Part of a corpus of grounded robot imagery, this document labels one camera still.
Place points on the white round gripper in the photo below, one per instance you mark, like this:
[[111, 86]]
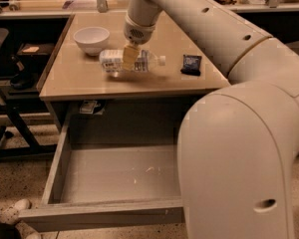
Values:
[[139, 34]]

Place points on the blue label plastic bottle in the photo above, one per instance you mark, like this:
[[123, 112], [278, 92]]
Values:
[[112, 61]]

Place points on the dark blue snack packet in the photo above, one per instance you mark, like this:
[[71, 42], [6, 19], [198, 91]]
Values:
[[191, 65]]

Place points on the white tag under counter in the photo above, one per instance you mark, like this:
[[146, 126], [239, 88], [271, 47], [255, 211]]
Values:
[[87, 107]]

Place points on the white ceramic bowl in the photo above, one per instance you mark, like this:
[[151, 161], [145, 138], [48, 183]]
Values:
[[92, 40]]

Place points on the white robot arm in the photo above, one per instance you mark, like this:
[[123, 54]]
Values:
[[236, 146]]

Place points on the white shoe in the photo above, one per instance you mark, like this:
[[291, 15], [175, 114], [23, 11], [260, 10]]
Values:
[[10, 215]]

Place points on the grey open top drawer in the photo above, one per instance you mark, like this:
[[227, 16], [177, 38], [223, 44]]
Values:
[[117, 168]]

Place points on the beige top counter cabinet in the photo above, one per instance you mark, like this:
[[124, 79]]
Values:
[[75, 76]]

